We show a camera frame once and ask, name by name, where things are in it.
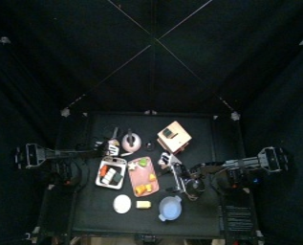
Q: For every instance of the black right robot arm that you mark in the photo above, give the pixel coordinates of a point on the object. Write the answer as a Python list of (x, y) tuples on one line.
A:
[(244, 163)]

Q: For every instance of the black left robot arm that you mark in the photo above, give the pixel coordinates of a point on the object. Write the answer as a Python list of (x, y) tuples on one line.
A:
[(60, 154)]

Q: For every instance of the green toy apple half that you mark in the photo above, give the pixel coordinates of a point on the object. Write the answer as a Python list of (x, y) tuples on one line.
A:
[(144, 162)]

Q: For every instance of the dark upright utensil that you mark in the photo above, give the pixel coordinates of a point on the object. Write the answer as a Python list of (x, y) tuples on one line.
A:
[(116, 133)]

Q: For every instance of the white star-shaped toy food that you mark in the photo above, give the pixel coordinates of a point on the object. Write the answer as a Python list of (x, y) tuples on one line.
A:
[(133, 166)]

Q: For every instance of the small dark round object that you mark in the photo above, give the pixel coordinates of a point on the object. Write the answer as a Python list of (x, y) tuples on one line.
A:
[(150, 146)]

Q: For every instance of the yellow toy wedge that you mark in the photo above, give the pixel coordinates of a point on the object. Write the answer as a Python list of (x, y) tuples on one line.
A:
[(152, 177)]

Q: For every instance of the pink cutting board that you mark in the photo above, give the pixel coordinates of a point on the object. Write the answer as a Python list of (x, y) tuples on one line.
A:
[(144, 177)]

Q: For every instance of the wooden toy box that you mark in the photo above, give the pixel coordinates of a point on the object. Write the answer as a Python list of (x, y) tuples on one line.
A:
[(176, 136)]

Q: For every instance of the silver metal rack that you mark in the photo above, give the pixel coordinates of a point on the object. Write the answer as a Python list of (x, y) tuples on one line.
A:
[(180, 180)]

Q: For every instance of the white rectangular tray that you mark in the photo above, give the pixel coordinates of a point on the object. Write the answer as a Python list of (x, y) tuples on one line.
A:
[(112, 172)]

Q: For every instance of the orange toy carrot piece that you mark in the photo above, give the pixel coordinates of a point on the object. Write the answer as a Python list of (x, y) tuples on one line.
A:
[(104, 170)]

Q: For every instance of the white toy food block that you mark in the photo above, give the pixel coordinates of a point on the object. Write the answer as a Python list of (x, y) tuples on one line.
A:
[(110, 175)]

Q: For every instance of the dark green toy food block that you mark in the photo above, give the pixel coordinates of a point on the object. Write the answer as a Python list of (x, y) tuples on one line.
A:
[(117, 178)]

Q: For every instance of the yellow toy food chunk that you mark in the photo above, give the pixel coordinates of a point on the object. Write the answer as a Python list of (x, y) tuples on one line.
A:
[(149, 188)]

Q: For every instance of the orange toy food chunk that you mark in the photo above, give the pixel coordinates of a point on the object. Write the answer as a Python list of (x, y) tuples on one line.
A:
[(140, 190)]

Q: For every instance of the black toy pot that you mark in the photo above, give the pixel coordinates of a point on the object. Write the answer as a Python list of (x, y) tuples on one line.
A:
[(196, 188)]

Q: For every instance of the yellow toy butter block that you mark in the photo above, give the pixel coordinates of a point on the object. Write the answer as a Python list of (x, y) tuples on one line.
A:
[(144, 204)]

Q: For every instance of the white round plate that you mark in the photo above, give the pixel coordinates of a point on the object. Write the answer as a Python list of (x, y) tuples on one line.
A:
[(122, 204)]

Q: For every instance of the metal frame middle bracket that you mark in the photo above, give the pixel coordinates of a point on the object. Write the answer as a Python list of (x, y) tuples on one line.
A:
[(150, 112)]

